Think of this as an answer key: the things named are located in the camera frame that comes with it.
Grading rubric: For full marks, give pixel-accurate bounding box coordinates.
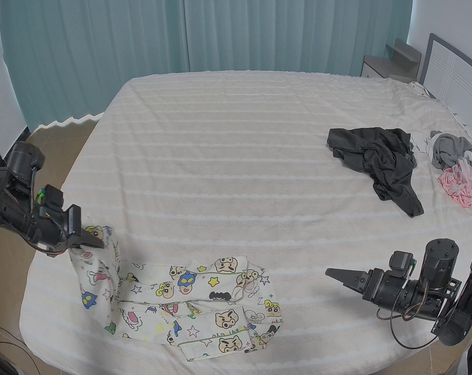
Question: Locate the black garment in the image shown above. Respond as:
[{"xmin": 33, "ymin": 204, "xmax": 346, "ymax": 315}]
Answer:
[{"xmin": 326, "ymin": 127, "xmax": 425, "ymax": 218}]

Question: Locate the grey bedside table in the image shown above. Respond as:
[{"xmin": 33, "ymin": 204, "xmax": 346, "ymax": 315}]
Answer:
[{"xmin": 363, "ymin": 39, "xmax": 422, "ymax": 83}]

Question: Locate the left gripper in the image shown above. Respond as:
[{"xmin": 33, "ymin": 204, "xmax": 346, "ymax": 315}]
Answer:
[{"xmin": 35, "ymin": 205, "xmax": 105, "ymax": 254}]

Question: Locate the blue-green curtain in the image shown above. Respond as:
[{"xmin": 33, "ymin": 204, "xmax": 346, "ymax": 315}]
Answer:
[
  {"xmin": 0, "ymin": 0, "xmax": 190, "ymax": 132},
  {"xmin": 181, "ymin": 0, "xmax": 416, "ymax": 78}
]

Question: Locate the black cable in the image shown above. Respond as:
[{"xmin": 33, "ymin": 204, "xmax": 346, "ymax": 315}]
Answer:
[{"xmin": 0, "ymin": 327, "xmax": 39, "ymax": 375}]

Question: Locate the pink garment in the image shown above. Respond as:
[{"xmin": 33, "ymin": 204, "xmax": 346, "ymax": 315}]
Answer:
[{"xmin": 438, "ymin": 159, "xmax": 472, "ymax": 209}]

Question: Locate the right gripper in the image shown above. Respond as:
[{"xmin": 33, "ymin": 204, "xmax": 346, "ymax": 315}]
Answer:
[{"xmin": 324, "ymin": 268, "xmax": 394, "ymax": 308}]

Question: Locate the grey garment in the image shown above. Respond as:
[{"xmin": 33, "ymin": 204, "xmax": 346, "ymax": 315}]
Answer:
[{"xmin": 431, "ymin": 133, "xmax": 472, "ymax": 170}]

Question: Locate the white printed pyjama top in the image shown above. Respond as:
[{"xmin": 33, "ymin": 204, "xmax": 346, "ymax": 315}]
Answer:
[{"xmin": 70, "ymin": 225, "xmax": 285, "ymax": 362}]

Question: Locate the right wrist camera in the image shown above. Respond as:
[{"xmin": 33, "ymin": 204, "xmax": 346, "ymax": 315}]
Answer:
[{"xmin": 388, "ymin": 250, "xmax": 417, "ymax": 279}]

